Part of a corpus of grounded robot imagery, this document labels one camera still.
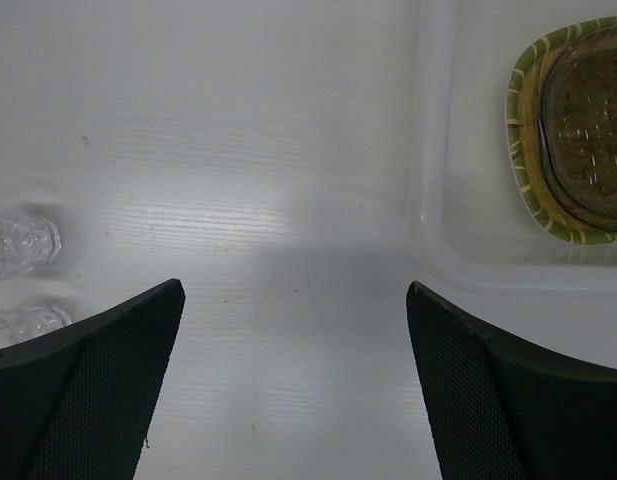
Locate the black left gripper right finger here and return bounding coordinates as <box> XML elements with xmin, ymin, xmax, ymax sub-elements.
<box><xmin>406</xmin><ymin>282</ymin><xmax>617</xmax><ymax>479</ymax></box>

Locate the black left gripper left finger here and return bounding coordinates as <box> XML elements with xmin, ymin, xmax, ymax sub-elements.
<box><xmin>0</xmin><ymin>279</ymin><xmax>184</xmax><ymax>479</ymax></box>

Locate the white plastic bin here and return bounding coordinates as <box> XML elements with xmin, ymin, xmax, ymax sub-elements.
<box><xmin>407</xmin><ymin>0</ymin><xmax>617</xmax><ymax>304</ymax></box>

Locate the clear glass plate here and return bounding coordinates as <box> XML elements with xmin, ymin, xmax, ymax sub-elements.
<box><xmin>537</xmin><ymin>35</ymin><xmax>617</xmax><ymax>231</ymax></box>

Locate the woven bamboo tray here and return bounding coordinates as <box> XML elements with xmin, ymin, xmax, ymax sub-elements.
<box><xmin>505</xmin><ymin>16</ymin><xmax>617</xmax><ymax>245</ymax></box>

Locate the clear glass cup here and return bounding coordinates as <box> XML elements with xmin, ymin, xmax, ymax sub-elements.
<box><xmin>0</xmin><ymin>304</ymin><xmax>72</xmax><ymax>349</ymax></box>
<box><xmin>0</xmin><ymin>208</ymin><xmax>62</xmax><ymax>282</ymax></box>

